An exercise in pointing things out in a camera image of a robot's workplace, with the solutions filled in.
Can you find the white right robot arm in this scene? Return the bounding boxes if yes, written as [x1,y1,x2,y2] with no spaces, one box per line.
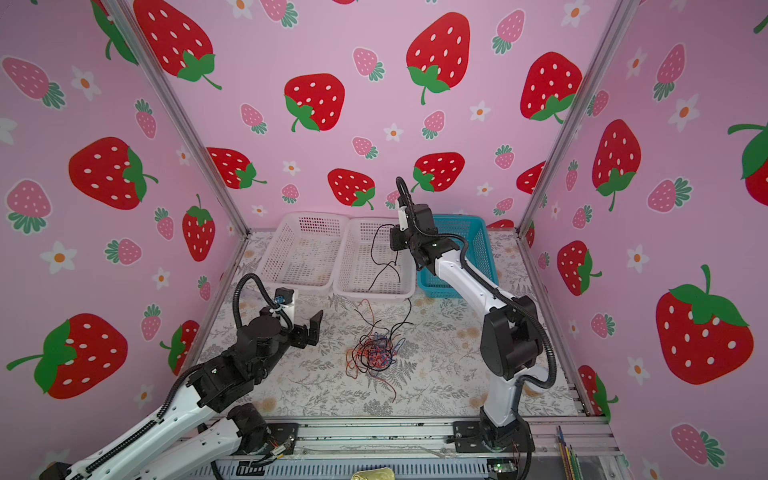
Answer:
[390,177,557,454]

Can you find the white plastic basket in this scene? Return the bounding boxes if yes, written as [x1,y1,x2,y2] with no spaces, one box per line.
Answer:
[255,212,349,295]
[332,218,416,302]

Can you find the red cable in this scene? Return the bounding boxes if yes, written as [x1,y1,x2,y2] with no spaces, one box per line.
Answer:
[345,298,403,403]

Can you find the gold object at bottom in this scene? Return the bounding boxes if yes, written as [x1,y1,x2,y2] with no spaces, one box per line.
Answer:
[351,467,395,480]

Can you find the middle white plastic basket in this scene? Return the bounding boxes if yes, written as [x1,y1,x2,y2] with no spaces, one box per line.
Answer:
[332,218,416,302]

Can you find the left white plastic basket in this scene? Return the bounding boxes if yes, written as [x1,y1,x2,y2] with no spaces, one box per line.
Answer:
[255,212,349,295]

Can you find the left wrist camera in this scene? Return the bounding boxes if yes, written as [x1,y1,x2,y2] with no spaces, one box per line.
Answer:
[273,287,295,330]

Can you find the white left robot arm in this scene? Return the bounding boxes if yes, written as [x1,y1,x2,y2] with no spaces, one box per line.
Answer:
[39,273,323,479]

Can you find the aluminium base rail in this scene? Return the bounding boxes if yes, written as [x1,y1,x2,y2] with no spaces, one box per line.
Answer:
[125,416,625,480]

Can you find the teal plastic basket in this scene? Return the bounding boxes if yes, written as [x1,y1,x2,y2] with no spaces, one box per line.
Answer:
[417,214,498,299]

